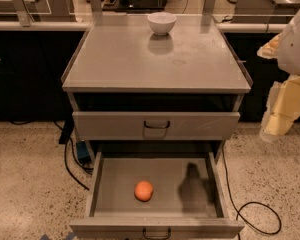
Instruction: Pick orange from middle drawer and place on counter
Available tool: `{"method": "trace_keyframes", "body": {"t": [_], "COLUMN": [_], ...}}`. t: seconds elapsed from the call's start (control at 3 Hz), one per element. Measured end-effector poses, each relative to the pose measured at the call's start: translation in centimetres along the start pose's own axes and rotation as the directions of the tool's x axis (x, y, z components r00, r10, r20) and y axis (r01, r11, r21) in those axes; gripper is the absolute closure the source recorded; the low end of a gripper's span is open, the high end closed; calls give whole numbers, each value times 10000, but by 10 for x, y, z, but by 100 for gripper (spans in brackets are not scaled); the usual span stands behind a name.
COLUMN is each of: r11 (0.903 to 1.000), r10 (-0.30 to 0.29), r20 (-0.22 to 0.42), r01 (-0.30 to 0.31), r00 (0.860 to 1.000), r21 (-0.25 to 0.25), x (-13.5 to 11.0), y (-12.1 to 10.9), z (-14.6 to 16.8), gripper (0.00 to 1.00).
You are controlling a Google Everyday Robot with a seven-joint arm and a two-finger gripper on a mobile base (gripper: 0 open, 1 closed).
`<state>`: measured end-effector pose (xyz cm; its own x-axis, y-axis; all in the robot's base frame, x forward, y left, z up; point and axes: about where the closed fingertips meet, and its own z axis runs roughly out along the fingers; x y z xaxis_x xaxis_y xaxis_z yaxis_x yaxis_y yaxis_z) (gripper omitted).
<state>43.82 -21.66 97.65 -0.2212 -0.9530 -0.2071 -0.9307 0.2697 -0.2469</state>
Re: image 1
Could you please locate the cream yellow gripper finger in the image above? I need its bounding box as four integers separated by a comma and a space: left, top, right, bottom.
259, 75, 300, 143

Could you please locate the orange fruit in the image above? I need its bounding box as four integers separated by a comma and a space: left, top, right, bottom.
134, 181, 154, 202

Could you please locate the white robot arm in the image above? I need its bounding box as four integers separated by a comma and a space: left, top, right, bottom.
257, 10, 300, 143

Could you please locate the open grey middle drawer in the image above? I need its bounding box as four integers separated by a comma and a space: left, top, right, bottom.
70, 153, 244, 240

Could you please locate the grey metal drawer cabinet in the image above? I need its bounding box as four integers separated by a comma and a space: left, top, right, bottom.
63, 15, 251, 154

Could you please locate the closed grey top drawer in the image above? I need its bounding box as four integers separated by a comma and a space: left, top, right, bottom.
73, 112, 240, 141

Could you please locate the white ceramic bowl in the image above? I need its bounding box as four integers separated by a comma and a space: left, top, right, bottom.
147, 12, 177, 35

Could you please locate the blue power box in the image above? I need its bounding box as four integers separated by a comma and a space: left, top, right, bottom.
76, 142, 91, 163

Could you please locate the grey background table left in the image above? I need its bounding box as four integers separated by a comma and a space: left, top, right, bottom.
0, 0, 76, 22

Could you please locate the black floor cable right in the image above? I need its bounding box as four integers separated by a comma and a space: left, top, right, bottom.
221, 147, 283, 236

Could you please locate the black top drawer handle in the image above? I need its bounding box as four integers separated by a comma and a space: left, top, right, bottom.
144, 121, 170, 130

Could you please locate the black drawer handle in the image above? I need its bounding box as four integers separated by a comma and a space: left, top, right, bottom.
142, 228, 171, 240
144, 121, 170, 130

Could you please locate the black middle drawer handle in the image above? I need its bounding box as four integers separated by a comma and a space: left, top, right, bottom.
142, 228, 171, 240

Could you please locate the white horizontal rail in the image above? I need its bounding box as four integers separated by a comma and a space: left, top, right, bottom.
0, 21, 286, 33

